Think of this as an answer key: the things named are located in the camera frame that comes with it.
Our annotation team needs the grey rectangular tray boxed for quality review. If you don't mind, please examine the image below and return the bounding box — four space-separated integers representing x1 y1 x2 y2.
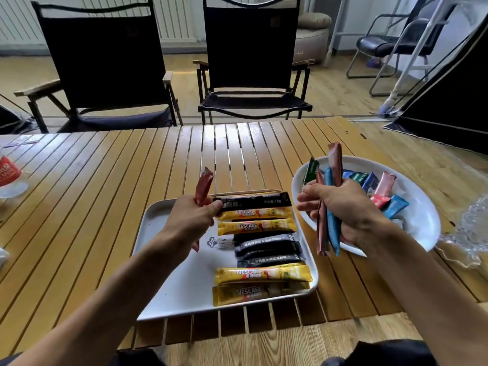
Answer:
131 190 320 322

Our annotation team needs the white round bowl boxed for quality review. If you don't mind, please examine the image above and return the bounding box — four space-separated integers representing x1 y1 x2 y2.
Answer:
291 155 442 258

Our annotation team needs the row of sachets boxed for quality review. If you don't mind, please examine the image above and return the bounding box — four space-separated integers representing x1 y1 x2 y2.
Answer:
232 231 307 269

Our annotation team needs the clear patterned glass cup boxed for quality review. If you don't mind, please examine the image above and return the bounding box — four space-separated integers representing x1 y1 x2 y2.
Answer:
434 194 488 269

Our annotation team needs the person's right hand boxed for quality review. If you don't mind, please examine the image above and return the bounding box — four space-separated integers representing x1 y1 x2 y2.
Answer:
296 178 399 258

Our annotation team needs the white wall radiator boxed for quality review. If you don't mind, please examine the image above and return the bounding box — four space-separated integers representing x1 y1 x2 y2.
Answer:
0 0 199 44

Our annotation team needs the beige inflatable sofa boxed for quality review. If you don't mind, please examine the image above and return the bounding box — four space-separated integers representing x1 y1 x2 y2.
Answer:
293 11 332 65

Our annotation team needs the person's right forearm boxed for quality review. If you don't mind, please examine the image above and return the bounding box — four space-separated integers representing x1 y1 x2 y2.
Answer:
362 224 488 366

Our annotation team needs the black office chair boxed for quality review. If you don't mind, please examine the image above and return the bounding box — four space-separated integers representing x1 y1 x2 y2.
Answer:
346 0 458 98

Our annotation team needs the person's leg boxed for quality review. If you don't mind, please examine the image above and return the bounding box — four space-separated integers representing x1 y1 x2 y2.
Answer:
320 339 439 366
0 348 165 366

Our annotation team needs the clear bottle with red cap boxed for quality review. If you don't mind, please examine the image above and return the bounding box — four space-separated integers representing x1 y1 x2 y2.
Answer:
0 146 29 199

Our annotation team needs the person's left hand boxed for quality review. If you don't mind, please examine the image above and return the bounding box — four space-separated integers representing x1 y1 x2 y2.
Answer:
158 194 224 263

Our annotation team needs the black folding chair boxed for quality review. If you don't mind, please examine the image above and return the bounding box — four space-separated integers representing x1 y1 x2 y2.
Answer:
192 0 315 126
14 0 184 134

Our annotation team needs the person's right leg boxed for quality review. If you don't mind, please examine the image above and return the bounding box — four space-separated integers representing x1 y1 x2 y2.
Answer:
320 339 439 366

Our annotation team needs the small white pen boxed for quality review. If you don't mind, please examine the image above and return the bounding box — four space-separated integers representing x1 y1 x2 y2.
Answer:
4 134 46 147

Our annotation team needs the person's left forearm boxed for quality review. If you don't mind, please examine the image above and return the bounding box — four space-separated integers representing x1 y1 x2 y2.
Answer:
11 232 191 366

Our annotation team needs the person's left leg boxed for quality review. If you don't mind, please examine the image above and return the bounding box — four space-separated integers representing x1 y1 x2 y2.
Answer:
0 348 165 366

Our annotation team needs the pile of sachets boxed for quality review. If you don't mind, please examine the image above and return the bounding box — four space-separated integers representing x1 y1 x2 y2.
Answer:
302 157 409 220

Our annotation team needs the white metal frame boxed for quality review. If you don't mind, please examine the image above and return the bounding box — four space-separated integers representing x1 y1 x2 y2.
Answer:
324 0 462 118

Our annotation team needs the black fabric backdrop panel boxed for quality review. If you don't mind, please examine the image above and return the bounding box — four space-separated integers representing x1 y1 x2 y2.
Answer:
381 11 488 157
0 93 39 136

